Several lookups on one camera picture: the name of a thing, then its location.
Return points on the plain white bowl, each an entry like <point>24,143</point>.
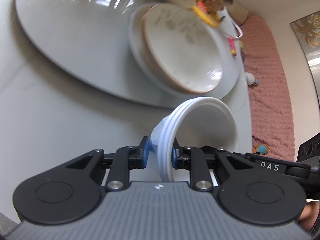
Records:
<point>196,122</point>

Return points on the pink and yellow lighter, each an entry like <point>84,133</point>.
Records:
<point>231,46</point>

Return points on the gold leaf wall picture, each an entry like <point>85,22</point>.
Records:
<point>306,30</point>

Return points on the yellow sunflower coaster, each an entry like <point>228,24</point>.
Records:
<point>201,11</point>

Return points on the person's right hand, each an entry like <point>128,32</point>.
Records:
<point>309,215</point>

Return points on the pink bed blanket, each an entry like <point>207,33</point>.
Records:
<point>271,110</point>

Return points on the floral plate with orange rim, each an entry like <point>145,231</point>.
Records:
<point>160,75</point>

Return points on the white plate under stack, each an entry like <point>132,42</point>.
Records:
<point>181,54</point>

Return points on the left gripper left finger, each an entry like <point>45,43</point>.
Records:
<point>124,160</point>

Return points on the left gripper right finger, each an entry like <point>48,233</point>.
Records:
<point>193,160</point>

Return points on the round grey lazy susan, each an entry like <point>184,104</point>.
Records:
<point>97,42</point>

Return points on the white blue plush toy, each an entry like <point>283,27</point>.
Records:
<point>251,80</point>

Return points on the floral bowl with orange rim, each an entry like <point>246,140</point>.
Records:
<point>182,50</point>

